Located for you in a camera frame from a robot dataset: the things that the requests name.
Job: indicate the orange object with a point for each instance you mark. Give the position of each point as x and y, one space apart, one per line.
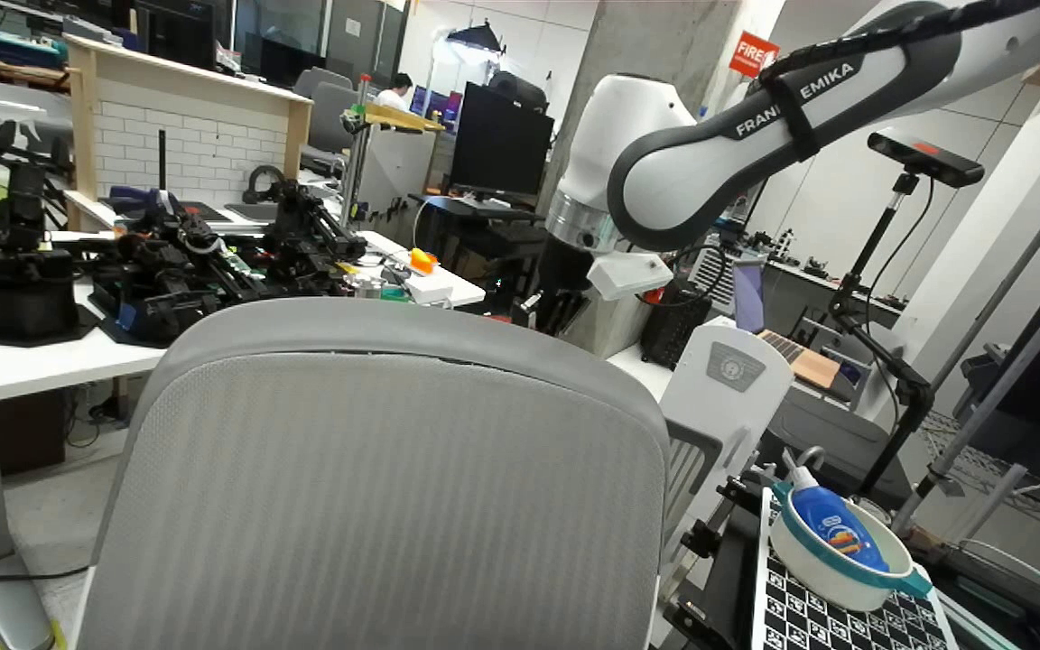
423 263

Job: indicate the wood framed white brick panel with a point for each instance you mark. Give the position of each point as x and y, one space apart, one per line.
198 140

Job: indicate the black desk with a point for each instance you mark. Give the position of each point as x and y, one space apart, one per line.
487 237

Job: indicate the black robot arm on base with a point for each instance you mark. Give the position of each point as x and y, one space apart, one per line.
20 276

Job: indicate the white bowl teal rim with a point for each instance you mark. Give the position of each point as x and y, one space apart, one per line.
833 579

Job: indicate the black white checker board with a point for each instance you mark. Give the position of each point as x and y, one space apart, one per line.
796 618

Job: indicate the brown cardboard box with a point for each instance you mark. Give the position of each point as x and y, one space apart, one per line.
815 366

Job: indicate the black computer monitor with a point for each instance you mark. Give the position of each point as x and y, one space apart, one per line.
500 143

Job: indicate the grey office chair back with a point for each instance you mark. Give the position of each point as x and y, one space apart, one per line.
387 507

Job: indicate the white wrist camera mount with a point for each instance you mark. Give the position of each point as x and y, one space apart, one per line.
631 276

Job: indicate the grey cabinet yellow top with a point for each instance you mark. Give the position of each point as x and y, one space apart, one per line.
393 164

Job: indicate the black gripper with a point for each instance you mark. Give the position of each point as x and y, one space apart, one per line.
566 285

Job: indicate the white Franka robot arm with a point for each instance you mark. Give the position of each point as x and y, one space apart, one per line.
713 157

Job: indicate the blue bottle white cap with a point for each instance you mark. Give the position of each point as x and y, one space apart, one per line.
838 530

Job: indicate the black robot parts pile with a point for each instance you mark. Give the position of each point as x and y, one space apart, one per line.
208 272

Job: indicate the grey background office chair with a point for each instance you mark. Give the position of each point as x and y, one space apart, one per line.
328 112

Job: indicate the black camera tripod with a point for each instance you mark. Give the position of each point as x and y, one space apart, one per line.
892 363

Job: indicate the person in white shirt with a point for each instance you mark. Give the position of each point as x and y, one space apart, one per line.
398 90

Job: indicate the long white work table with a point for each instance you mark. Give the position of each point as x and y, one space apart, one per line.
16 363

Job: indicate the black stereo camera bar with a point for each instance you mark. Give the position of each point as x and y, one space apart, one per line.
924 162

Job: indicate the red square sign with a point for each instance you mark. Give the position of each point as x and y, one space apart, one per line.
756 56

